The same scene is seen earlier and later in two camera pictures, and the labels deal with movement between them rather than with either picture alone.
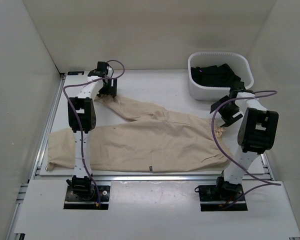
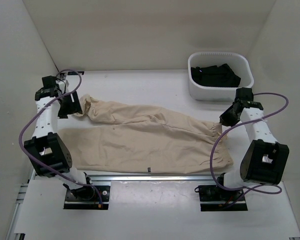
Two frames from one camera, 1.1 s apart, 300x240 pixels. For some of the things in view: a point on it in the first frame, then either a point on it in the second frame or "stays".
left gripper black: [110, 90] → [75, 107]
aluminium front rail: [44, 176] stays
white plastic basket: [239, 62] stays
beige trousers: [146, 140] stays
